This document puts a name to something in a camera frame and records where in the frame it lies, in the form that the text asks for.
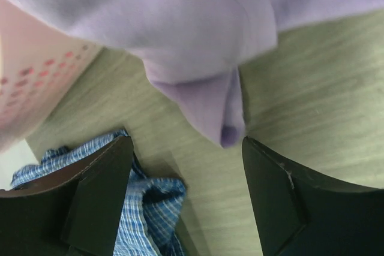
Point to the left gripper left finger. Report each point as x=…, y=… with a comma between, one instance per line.
x=72, y=211

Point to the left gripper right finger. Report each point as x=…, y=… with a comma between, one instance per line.
x=299, y=211

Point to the purple t shirt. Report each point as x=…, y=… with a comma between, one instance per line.
x=191, y=49

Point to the white plastic basket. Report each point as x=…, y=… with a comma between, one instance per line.
x=38, y=66

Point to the blue checkered shirt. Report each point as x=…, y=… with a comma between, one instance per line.
x=151, y=209

